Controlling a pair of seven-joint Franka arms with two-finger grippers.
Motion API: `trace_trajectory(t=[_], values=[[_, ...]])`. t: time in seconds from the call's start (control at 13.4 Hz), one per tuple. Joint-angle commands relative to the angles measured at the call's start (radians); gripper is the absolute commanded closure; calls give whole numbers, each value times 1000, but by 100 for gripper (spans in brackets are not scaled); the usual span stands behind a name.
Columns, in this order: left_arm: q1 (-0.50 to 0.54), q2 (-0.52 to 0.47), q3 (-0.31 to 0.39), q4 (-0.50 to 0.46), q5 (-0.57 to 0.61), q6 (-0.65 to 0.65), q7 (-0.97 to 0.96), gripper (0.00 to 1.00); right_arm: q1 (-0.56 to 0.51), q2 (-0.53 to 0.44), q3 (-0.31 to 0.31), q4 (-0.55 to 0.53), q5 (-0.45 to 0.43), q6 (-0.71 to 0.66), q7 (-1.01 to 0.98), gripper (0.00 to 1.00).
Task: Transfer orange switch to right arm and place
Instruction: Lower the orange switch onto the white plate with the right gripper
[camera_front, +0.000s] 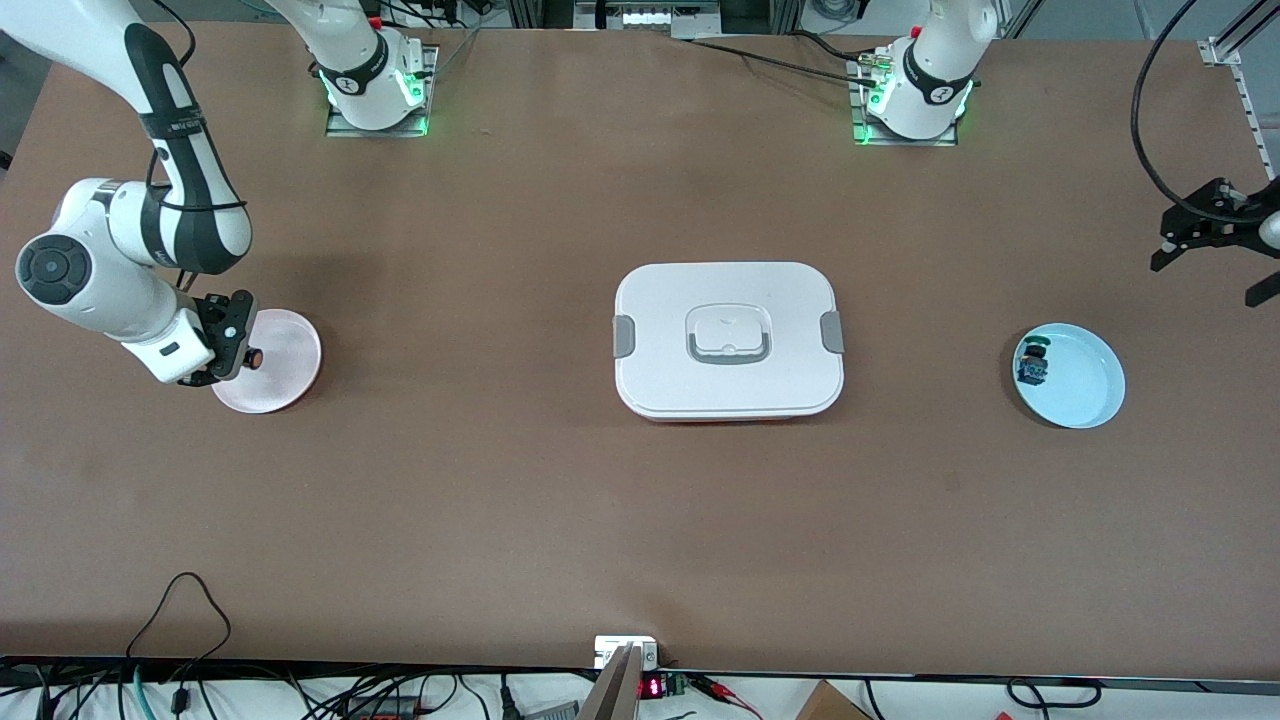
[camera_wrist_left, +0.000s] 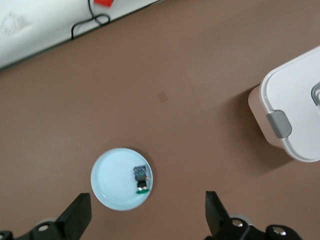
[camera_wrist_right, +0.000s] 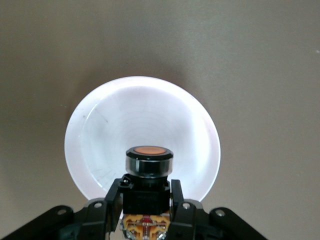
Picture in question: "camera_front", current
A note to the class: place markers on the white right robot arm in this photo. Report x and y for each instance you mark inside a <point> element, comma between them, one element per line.
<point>100,290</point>

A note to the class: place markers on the pink round plate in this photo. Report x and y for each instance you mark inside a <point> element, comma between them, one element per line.
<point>285,370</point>

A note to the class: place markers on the perforated aluminium strip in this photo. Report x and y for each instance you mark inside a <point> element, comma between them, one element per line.
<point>1255,120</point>

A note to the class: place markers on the light blue round plate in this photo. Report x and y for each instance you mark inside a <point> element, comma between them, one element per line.
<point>1080,385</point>

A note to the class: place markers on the black power strip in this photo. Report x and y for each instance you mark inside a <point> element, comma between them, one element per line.
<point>385,710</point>

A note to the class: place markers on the white lunch box lid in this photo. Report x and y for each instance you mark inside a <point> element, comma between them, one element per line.
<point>730,380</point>

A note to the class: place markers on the grey device with lights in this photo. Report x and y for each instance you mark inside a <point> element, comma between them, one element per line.
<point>650,18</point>

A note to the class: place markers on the red digit display module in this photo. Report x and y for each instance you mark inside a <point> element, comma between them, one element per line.
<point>652,687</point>

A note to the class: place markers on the brown cardboard box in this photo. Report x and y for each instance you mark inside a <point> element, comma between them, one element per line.
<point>830,705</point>

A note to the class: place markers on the aluminium frame extrusion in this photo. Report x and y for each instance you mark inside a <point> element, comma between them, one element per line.
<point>1240,35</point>

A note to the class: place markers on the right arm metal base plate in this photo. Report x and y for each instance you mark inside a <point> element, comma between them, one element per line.
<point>345,128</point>

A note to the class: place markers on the green push button switch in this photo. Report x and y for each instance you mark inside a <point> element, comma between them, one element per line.
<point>1032,365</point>

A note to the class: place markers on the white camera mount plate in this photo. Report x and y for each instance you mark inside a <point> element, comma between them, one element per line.
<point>604,650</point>

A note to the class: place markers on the aluminium camera mount profile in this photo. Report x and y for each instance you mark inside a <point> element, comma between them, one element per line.
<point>615,690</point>

